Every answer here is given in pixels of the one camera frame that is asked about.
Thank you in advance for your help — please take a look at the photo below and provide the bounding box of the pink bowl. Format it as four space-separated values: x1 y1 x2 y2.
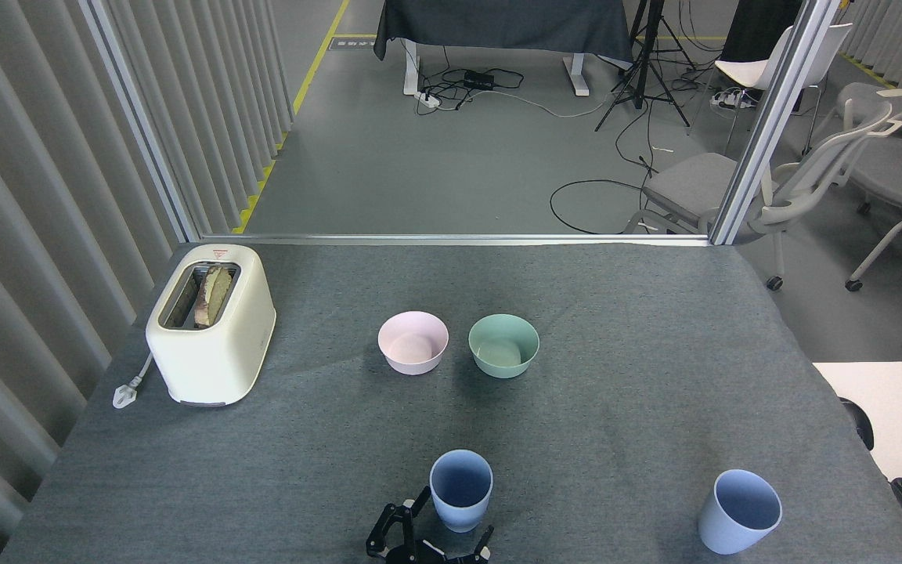
377 311 449 376

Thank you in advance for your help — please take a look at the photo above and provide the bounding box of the green bowl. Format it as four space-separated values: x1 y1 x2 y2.
468 314 540 380

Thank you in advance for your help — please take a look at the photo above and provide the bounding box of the toasted bread slice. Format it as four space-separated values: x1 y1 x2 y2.
193 264 234 328

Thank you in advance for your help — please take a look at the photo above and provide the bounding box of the silver aluminium post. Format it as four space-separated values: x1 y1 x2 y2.
710 0 843 246
79 0 203 242

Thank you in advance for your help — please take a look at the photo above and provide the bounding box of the white power plug with cord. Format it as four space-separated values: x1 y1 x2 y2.
113 352 154 410

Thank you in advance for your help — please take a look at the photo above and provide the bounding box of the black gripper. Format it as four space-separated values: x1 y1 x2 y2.
365 485 496 564

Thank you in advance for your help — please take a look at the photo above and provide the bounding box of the white plastic chair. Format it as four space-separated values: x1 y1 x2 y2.
713 23 853 157

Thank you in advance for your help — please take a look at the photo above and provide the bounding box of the white desk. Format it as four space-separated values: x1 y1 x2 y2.
812 360 902 483

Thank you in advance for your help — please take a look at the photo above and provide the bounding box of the blue cup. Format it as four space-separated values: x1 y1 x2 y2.
698 469 783 555
429 449 495 534

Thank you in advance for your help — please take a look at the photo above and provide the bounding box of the table with dark cloth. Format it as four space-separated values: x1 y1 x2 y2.
373 0 635 98

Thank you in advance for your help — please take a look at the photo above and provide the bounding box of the black tripod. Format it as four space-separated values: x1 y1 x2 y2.
594 0 696 132

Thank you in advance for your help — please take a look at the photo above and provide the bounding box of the black looped floor cable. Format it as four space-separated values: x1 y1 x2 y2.
550 179 659 235

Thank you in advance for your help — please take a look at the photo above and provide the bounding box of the cream two-slot toaster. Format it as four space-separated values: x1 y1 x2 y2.
146 244 277 407

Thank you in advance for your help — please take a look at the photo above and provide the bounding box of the black computer mouse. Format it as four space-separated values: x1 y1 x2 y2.
839 397 875 452

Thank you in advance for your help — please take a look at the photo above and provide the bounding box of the silver aluminium rail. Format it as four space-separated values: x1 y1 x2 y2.
199 233 714 247

